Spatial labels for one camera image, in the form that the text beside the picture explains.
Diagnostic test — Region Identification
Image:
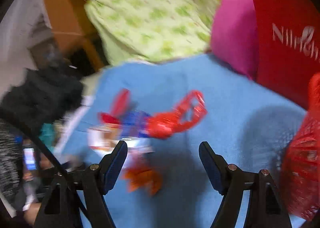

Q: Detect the red plastic mesh basket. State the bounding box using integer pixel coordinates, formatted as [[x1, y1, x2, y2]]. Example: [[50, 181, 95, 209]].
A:
[[279, 73, 319, 221]]

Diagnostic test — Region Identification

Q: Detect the black clothing pile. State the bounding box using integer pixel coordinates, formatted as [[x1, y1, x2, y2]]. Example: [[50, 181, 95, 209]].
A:
[[1, 63, 84, 134]]

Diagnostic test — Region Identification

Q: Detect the red plastic bag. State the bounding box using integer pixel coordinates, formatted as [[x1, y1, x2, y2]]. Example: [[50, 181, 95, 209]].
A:
[[146, 90, 207, 139]]

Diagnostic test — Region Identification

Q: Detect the light blue bed blanket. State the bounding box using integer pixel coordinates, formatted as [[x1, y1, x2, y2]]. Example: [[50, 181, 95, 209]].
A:
[[53, 53, 307, 228]]

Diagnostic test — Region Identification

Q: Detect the red shopping bag with lettering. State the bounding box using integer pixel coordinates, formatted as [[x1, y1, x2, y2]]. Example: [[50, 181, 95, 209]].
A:
[[253, 0, 319, 108]]

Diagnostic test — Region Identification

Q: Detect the magenta pillow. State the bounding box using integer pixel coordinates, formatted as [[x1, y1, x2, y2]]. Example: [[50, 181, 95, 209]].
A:
[[210, 0, 259, 79]]

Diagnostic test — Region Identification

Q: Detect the wooden bedside table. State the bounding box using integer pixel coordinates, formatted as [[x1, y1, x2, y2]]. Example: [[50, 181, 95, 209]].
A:
[[69, 34, 109, 76]]

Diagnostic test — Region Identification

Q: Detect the green clover pattern quilt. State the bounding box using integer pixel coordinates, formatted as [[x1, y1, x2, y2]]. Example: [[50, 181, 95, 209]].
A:
[[85, 0, 221, 66]]

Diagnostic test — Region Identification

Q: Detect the black white speckled garment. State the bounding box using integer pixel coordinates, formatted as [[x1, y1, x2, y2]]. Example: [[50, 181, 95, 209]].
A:
[[1, 119, 22, 204]]

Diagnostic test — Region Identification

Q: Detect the orange crumpled wrapper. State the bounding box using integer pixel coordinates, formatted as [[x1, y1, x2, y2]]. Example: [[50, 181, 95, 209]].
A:
[[122, 164, 163, 195]]

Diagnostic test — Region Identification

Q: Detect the red ribbon bow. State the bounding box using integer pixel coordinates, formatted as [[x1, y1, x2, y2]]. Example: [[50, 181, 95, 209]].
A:
[[99, 88, 130, 125]]

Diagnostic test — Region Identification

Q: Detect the blue white carton box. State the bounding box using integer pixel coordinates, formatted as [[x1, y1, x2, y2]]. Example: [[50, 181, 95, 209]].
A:
[[121, 111, 151, 138]]

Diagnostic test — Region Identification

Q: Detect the teal cloth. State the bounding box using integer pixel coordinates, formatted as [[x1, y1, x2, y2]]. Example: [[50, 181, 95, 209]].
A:
[[39, 123, 56, 152]]

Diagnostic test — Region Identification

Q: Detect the red orange white box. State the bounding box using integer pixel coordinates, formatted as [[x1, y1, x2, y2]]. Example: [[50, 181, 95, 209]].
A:
[[87, 124, 122, 152]]

